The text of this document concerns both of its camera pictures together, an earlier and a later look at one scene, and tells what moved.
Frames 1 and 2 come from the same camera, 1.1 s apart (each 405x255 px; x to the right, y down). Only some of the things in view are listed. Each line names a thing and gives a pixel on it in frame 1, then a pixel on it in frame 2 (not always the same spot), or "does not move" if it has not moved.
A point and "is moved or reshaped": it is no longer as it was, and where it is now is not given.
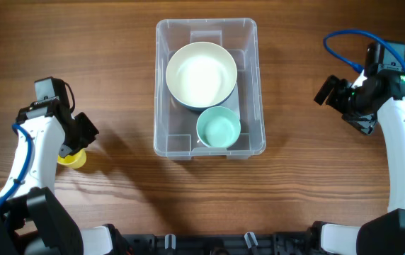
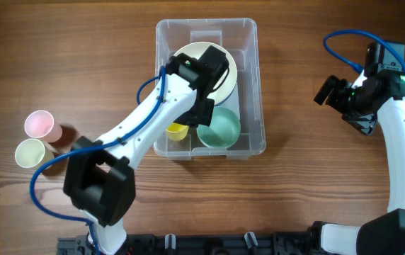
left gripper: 83,131 -> 198,115
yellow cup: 73,161 is moved or reshaped
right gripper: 335,92 does not move
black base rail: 249,244 does not move
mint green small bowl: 218,127 does not move
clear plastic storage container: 175,126 does not move
